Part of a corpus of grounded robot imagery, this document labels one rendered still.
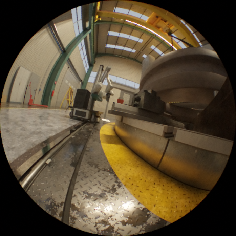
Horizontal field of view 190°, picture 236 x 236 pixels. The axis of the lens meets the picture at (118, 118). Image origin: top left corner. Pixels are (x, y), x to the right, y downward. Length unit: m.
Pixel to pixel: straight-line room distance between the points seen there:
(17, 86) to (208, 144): 5.93
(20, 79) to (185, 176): 6.04
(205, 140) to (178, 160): 0.19
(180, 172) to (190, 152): 0.13
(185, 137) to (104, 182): 0.46
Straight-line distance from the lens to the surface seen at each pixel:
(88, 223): 0.31
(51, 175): 0.41
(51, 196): 0.35
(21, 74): 5.61
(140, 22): 11.49
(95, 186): 0.36
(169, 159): 0.51
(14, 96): 5.45
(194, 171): 0.53
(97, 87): 1.65
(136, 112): 0.94
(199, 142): 0.45
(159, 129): 0.49
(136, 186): 0.40
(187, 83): 1.16
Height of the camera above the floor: 0.31
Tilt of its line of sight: 2 degrees down
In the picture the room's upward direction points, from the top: 11 degrees clockwise
